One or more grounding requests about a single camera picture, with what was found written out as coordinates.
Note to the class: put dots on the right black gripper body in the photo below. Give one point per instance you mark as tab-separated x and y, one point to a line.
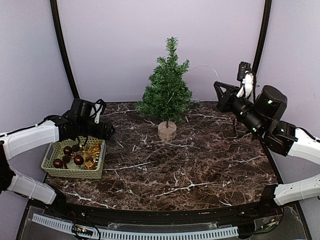
251	119

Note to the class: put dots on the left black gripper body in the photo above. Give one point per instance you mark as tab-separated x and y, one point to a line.
84	130

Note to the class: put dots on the small green christmas tree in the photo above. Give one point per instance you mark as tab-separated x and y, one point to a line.
167	97

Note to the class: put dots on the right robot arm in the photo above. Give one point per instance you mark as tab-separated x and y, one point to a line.
299	145

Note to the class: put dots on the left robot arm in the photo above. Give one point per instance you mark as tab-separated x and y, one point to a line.
15	144

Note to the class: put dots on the round wooden tree base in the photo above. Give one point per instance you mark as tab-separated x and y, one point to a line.
167	131

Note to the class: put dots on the brown ball ornament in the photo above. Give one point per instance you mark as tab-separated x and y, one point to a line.
78	160
67	150
58	163

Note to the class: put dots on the green perforated plastic basket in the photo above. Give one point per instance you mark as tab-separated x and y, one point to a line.
94	148

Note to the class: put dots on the brown pine cone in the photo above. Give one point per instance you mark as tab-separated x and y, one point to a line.
66	158

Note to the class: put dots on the gold gift box ornament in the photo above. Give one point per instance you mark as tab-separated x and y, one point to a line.
89	165

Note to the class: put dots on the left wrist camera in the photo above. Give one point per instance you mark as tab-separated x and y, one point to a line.
98	109

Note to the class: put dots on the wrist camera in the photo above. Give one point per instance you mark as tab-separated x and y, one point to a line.
243	67
98	109

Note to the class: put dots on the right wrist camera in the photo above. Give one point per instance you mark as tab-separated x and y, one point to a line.
243	67

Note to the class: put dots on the black front rail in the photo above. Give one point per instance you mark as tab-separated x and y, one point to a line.
233	215

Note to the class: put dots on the right black frame post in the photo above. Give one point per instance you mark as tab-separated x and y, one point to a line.
262	35

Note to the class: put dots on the black frame post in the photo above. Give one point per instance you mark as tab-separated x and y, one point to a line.
62	48
262	35

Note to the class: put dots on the white slotted cable duct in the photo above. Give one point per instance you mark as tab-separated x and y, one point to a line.
100	233

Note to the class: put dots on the left black frame post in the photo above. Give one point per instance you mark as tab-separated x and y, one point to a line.
62	48

